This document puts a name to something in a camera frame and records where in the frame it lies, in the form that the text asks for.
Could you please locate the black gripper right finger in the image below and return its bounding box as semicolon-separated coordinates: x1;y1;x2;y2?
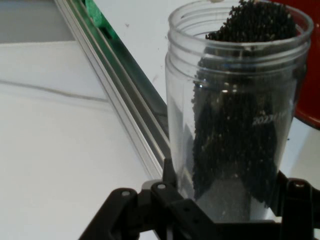
271;169;320;240

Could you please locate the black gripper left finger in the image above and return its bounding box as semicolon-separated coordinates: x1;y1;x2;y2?
79;157;213;240

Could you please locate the clear jar with black seeds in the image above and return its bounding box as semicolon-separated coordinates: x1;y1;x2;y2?
164;0;315;223

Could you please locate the red bowl with black seeds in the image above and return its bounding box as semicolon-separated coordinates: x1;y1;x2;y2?
272;0;320;131

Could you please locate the green foam block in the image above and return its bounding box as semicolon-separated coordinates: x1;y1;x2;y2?
84;0;119;41

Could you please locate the aluminium rail along wall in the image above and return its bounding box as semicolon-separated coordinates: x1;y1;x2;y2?
52;0;174;176

